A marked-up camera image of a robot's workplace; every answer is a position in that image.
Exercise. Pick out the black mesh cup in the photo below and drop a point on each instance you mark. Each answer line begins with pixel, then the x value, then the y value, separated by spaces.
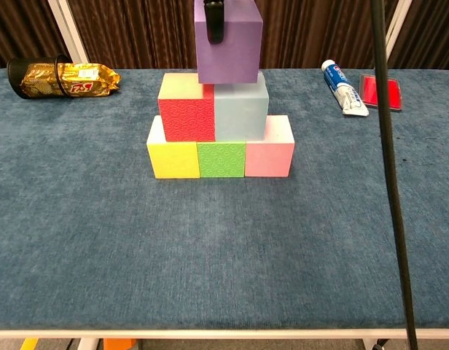
pixel 15 73

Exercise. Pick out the red orange cube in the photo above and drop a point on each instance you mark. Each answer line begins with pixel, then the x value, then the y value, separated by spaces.
pixel 188 118

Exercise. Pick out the yellow floor tape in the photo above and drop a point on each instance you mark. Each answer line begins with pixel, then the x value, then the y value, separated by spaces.
pixel 29 344

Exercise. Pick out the orange box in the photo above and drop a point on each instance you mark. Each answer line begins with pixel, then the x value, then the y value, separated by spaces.
pixel 119 344

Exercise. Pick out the green cube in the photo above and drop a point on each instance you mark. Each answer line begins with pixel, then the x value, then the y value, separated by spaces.
pixel 221 158

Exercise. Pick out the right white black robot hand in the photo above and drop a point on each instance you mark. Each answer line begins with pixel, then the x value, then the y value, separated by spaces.
pixel 214 22

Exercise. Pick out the purple cube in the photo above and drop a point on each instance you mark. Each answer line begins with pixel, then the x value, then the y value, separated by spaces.
pixel 235 51

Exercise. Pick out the yellow cube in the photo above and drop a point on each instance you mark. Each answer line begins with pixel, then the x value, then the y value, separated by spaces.
pixel 173 160

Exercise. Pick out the pink cube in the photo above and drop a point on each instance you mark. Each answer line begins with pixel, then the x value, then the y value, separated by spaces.
pixel 268 158

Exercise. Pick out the brown pleated curtain panel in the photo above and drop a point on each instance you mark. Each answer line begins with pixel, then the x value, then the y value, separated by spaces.
pixel 312 33
pixel 20 29
pixel 428 33
pixel 137 33

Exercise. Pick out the white blue toothpaste tube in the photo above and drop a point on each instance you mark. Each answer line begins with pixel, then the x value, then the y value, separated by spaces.
pixel 343 87

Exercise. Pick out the white partition frame post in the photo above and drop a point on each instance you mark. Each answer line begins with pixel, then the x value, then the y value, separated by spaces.
pixel 69 36
pixel 396 25

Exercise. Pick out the blue table cloth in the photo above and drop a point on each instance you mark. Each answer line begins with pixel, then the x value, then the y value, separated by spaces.
pixel 224 255

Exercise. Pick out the light blue cube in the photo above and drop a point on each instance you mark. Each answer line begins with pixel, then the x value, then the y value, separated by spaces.
pixel 241 113

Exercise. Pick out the red ink pad box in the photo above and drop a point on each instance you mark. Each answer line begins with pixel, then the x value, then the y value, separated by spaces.
pixel 392 93

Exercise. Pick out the gold foil snack packet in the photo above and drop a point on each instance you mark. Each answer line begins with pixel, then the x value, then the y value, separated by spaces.
pixel 82 78

